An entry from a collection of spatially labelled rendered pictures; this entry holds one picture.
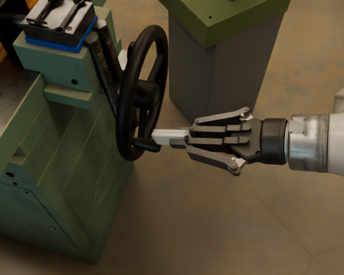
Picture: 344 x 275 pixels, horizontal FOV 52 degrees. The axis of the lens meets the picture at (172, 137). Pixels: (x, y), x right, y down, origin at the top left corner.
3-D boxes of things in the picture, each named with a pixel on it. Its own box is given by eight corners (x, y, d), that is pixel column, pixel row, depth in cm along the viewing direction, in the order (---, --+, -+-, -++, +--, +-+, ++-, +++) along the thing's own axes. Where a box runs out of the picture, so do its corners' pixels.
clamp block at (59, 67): (91, 94, 67) (81, 60, 59) (27, 80, 69) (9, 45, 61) (118, 42, 75) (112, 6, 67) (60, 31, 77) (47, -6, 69)
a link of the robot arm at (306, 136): (326, 151, 48) (280, 149, 50) (325, 184, 55) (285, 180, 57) (328, 101, 52) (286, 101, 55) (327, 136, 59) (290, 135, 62)
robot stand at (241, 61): (216, 74, 187) (233, -33, 136) (253, 112, 173) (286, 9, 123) (168, 97, 178) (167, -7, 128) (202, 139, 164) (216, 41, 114)
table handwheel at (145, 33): (174, -5, 69) (174, 89, 94) (80, -21, 72) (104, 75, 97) (125, 111, 55) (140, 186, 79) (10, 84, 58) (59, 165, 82)
